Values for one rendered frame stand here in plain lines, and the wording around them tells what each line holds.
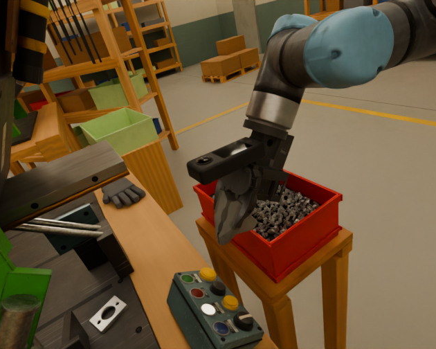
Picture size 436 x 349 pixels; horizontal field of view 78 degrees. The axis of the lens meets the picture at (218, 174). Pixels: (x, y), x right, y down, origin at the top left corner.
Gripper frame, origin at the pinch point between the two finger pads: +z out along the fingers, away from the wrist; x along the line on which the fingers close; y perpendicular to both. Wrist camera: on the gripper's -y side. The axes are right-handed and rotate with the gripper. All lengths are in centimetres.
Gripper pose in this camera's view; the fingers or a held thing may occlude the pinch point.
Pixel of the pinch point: (219, 237)
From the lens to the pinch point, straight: 46.8
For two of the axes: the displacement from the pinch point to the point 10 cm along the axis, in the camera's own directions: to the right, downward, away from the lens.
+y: 8.0, 1.2, 5.9
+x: -5.3, -3.3, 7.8
